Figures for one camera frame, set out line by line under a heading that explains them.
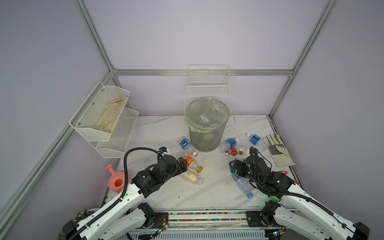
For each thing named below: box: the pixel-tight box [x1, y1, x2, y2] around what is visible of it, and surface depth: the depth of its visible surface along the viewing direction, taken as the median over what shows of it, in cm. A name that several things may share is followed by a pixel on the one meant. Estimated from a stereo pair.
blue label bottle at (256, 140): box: [246, 133, 270, 151], surface depth 103 cm
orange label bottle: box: [181, 153, 203, 174], surface depth 92 cm
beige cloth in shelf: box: [94, 97, 127, 134], surface depth 81 cm
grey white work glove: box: [262, 133, 296, 167], surface depth 101 cm
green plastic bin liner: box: [184, 97, 232, 133], surface depth 94 cm
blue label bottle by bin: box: [179, 138, 198, 157], surface depth 100 cm
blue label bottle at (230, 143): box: [218, 137, 239, 154], surface depth 100 cm
